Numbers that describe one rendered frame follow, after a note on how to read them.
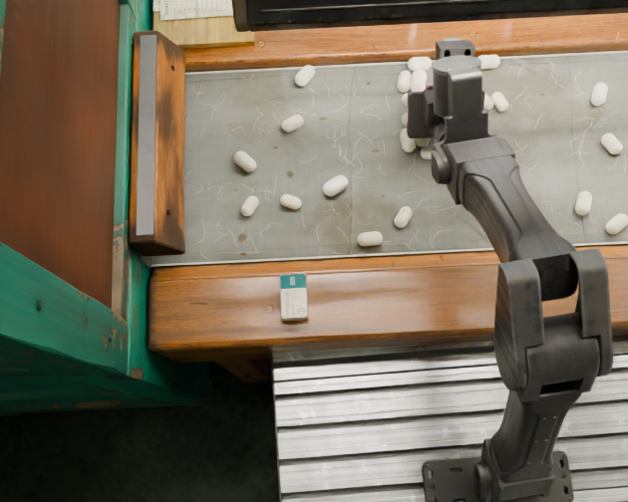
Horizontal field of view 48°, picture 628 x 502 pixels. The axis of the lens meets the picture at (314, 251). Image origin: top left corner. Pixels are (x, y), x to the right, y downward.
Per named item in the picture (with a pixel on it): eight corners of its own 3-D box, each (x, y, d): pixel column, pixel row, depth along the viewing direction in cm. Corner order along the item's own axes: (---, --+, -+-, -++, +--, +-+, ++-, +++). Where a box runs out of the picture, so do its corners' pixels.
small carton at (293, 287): (308, 320, 93) (307, 317, 91) (281, 321, 93) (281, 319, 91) (306, 276, 95) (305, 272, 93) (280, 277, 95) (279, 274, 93)
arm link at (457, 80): (412, 62, 85) (437, 95, 75) (481, 51, 85) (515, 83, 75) (416, 148, 91) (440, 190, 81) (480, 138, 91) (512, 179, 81)
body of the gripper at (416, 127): (407, 89, 95) (415, 109, 89) (481, 85, 95) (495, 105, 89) (406, 133, 98) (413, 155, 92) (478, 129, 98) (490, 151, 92)
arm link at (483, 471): (477, 462, 84) (487, 512, 83) (548, 450, 85) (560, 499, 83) (467, 461, 90) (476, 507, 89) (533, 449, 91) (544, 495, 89)
